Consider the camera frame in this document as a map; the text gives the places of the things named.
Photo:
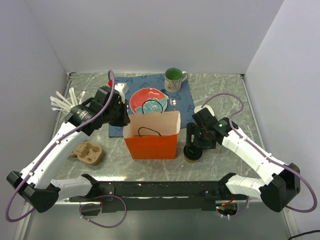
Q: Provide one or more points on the brown cardboard cup carrier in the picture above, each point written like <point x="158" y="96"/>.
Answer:
<point x="88" y="152"/>

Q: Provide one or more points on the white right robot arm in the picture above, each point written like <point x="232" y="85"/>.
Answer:
<point x="275" y="186"/>

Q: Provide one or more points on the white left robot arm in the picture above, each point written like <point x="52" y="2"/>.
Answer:
<point x="35" y="183"/>

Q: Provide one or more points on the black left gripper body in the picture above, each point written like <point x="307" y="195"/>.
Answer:
<point x="116" y="116"/>

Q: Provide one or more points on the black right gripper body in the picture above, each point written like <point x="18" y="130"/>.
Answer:
<point x="200" y="139"/>

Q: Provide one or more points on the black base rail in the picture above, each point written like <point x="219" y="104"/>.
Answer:
<point x="157" y="195"/>

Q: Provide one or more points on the green interior ceramic mug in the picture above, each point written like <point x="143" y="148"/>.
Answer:
<point x="173" y="79"/>

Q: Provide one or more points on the blue letter placemat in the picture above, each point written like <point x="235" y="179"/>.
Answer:
<point x="184" y="100"/>

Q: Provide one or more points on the silver spoon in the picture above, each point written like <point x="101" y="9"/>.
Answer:
<point x="173" y="103"/>

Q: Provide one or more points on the white square bowl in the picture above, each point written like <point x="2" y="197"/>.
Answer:
<point x="199" y="107"/>

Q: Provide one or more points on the white wrapped straws bundle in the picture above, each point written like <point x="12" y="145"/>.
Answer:
<point x="63" y="104"/>

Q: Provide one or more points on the red teal floral plate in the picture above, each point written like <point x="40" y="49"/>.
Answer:
<point x="148" y="100"/>

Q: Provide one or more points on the brown paper coffee cup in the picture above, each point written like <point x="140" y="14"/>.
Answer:
<point x="189" y="160"/>

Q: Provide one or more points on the orange paper bag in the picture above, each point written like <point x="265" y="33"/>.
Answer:
<point x="153" y="135"/>

